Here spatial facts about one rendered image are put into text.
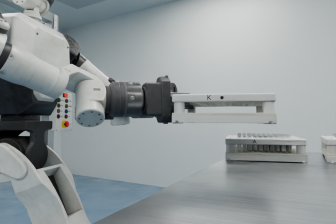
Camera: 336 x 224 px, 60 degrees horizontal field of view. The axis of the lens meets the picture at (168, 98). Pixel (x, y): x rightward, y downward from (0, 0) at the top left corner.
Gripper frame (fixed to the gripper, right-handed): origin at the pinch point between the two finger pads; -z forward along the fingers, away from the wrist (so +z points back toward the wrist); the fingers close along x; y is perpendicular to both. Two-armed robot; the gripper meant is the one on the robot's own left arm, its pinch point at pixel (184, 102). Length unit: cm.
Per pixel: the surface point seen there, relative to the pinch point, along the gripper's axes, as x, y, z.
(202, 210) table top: 18, 44, -16
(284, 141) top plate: 12.4, -12.4, -28.1
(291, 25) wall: -112, -301, -46
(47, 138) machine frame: 15, -67, 116
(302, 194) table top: 18.7, 29.1, -30.1
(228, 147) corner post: 14.3, -10.9, -11.1
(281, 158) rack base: 17.7, -12.3, -27.1
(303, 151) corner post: 15.6, -13.4, -33.3
